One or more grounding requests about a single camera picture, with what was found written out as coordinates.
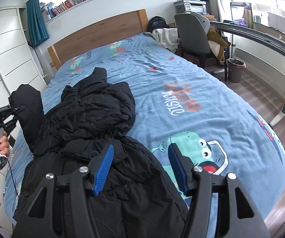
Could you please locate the blue printed bedspread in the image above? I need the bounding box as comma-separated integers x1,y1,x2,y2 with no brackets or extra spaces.
2,31,285,226

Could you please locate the grey trash bin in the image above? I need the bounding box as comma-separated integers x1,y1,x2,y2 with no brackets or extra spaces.
227,58,246,83

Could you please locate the white desk with teal edge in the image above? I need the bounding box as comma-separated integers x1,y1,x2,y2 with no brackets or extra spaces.
211,20,285,127

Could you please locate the black puffer jacket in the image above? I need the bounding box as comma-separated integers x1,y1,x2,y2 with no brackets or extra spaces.
10,67,190,238

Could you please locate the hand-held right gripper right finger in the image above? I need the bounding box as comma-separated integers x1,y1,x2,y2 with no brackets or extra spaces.
168,143,273,238

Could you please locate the white printer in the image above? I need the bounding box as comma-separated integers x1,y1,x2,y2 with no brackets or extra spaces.
174,0,207,14

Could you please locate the mustard jacket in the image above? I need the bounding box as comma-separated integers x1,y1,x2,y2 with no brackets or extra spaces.
207,28,232,62

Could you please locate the white wardrobe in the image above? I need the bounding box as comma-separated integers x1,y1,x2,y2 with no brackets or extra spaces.
0,7,47,144

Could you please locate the dark bedside table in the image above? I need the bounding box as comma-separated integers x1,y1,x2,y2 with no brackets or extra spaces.
174,12,228,67

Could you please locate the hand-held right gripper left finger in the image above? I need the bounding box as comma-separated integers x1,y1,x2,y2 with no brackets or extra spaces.
11,144,114,238

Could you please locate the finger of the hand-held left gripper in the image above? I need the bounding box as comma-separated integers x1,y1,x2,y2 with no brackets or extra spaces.
4,118,18,132
9,106,27,114

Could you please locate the white garment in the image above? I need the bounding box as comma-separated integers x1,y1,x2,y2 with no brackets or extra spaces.
152,27,180,51

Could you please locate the wooden headboard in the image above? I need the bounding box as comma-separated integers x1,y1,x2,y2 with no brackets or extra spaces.
47,9,148,70

